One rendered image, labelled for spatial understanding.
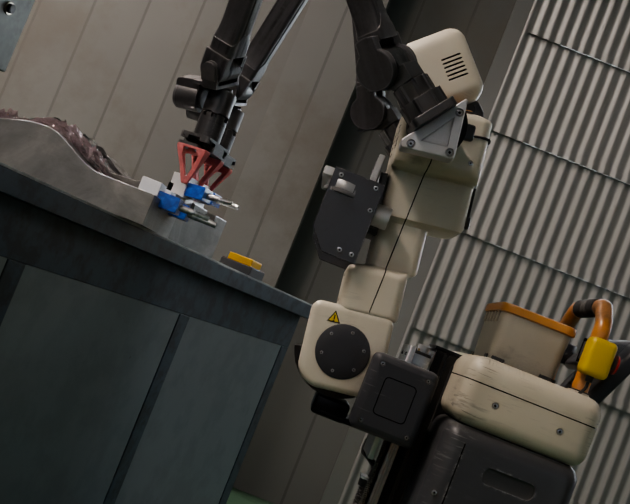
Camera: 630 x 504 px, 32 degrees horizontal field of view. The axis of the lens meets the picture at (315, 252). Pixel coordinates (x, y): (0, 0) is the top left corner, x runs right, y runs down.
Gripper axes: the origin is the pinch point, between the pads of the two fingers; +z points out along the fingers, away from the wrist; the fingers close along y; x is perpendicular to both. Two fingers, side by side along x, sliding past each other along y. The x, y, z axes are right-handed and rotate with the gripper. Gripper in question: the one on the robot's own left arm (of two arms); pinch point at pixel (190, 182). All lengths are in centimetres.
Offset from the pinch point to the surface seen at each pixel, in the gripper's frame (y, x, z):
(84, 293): 27.5, 2.3, 27.6
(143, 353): -2.6, 1.9, 35.3
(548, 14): -256, 0, -147
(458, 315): -261, 3, -12
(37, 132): 41.5, -8.7, 4.6
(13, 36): -39, -84, -28
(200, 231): -9.0, 1.3, 8.0
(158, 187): 29.6, 9.9, 6.2
